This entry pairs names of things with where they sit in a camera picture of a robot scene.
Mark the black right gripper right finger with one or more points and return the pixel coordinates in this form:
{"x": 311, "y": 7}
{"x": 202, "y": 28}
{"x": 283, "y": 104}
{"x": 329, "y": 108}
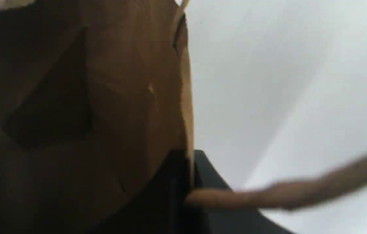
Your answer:
{"x": 224, "y": 210}

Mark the brown paper bag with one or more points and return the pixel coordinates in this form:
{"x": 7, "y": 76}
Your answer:
{"x": 94, "y": 94}

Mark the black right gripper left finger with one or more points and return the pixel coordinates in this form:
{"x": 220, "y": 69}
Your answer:
{"x": 159, "y": 208}

